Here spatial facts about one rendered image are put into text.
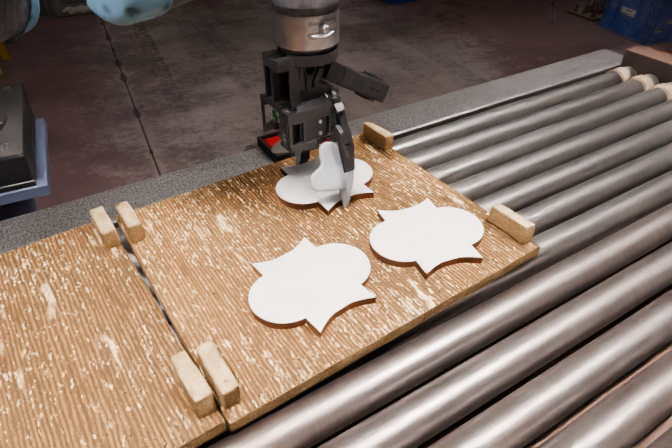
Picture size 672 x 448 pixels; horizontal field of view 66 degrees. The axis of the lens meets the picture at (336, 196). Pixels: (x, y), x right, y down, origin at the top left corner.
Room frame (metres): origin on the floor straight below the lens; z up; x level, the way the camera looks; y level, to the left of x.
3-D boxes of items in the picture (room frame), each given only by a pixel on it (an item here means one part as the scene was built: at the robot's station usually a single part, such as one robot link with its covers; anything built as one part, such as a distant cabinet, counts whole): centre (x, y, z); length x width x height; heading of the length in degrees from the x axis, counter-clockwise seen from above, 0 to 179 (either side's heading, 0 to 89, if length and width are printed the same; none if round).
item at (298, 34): (0.59, 0.03, 1.16); 0.08 x 0.08 x 0.05
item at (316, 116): (0.59, 0.04, 1.08); 0.09 x 0.08 x 0.12; 124
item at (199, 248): (0.51, 0.02, 0.93); 0.41 x 0.35 x 0.02; 124
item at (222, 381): (0.29, 0.11, 0.95); 0.06 x 0.02 x 0.03; 34
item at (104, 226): (0.50, 0.28, 0.95); 0.06 x 0.02 x 0.03; 36
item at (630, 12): (4.12, -2.41, 0.19); 0.50 x 0.41 x 0.37; 19
